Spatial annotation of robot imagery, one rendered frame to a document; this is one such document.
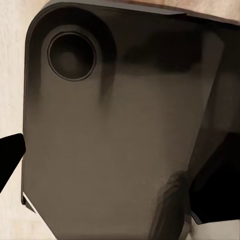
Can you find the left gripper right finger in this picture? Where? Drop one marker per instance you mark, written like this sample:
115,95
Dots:
232,149

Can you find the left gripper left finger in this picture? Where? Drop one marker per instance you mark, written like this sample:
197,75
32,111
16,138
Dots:
12,149

